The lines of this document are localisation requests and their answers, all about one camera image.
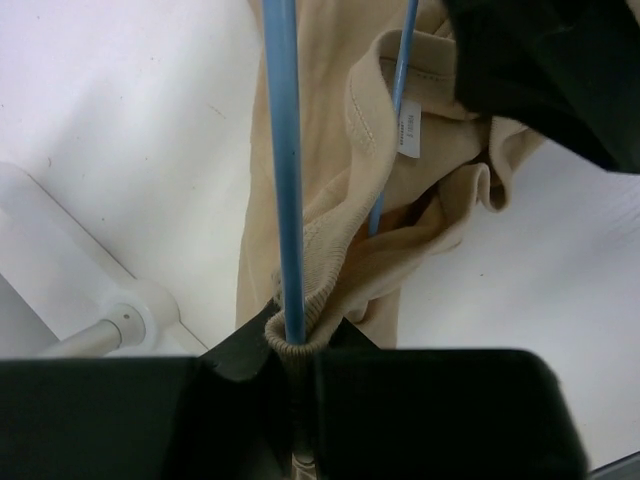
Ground light blue wire hanger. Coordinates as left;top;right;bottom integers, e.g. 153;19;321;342
238;1;423;346

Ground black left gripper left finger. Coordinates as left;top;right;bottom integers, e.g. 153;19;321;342
1;303;292;479

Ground white clothes rack frame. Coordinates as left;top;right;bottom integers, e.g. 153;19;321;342
1;163;206;357

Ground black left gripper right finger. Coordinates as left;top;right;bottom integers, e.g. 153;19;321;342
313;346;589;479

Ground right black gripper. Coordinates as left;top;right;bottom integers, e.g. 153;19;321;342
445;0;639;174

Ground beige t shirt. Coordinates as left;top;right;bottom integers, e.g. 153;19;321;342
234;0;544;359

